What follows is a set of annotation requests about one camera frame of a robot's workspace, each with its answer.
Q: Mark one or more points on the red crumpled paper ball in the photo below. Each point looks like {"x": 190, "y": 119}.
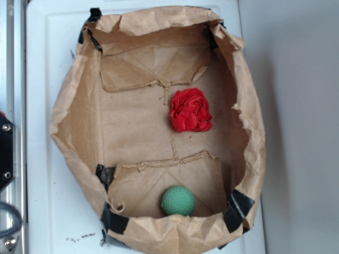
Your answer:
{"x": 190, "y": 111}

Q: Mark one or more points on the green dimpled ball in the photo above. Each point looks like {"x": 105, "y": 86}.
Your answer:
{"x": 178, "y": 200}

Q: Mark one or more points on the brown paper bag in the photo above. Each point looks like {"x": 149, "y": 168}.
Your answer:
{"x": 111, "y": 121}

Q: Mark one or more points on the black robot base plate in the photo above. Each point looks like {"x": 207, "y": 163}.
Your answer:
{"x": 5, "y": 150}

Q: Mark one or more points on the metal frame rail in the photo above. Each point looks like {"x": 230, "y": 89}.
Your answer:
{"x": 13, "y": 107}

